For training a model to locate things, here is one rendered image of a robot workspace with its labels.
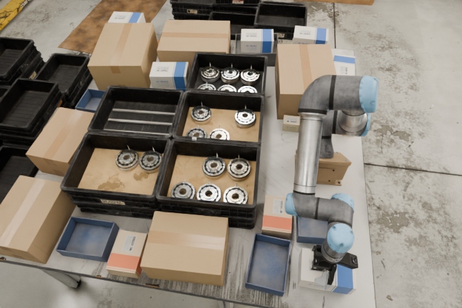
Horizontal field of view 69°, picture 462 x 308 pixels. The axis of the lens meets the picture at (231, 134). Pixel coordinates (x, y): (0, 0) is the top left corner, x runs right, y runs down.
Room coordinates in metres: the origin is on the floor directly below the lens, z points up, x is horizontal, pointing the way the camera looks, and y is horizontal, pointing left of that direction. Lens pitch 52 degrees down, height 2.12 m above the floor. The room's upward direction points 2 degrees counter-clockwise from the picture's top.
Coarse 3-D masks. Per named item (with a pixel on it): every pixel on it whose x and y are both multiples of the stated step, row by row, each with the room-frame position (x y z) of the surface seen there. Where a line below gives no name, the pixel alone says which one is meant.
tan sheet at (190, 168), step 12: (180, 156) 0.88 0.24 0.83; (192, 156) 0.88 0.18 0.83; (180, 168) 0.81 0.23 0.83; (192, 168) 0.81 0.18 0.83; (240, 168) 0.80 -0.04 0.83; (252, 168) 0.80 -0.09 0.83; (180, 180) 0.75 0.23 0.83; (192, 180) 0.75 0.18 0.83; (204, 180) 0.75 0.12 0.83; (216, 180) 0.74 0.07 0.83; (228, 180) 0.74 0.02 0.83; (252, 180) 0.74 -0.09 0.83; (168, 192) 0.69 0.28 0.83; (252, 192) 0.68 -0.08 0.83
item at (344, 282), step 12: (300, 252) 0.43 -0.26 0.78; (312, 252) 0.42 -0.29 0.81; (300, 264) 0.38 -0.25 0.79; (300, 276) 0.34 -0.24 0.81; (312, 276) 0.33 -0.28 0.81; (336, 276) 0.33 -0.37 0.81; (348, 276) 0.33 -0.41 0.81; (312, 288) 0.31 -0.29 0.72; (336, 288) 0.30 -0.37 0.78; (348, 288) 0.29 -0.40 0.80
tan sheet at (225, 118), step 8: (216, 112) 1.14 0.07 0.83; (224, 112) 1.14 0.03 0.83; (232, 112) 1.14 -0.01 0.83; (256, 112) 1.13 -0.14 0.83; (216, 120) 1.09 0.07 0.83; (224, 120) 1.08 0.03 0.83; (232, 120) 1.08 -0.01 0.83; (256, 120) 1.08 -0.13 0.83; (184, 128) 1.05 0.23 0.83; (208, 128) 1.04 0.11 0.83; (216, 128) 1.04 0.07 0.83; (224, 128) 1.04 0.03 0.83; (232, 128) 1.03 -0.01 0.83; (240, 128) 1.03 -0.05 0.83; (248, 128) 1.03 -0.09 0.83; (256, 128) 1.03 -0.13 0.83; (232, 136) 0.98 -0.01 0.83; (240, 136) 0.98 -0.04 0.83; (248, 136) 0.98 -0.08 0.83; (256, 136) 0.98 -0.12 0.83
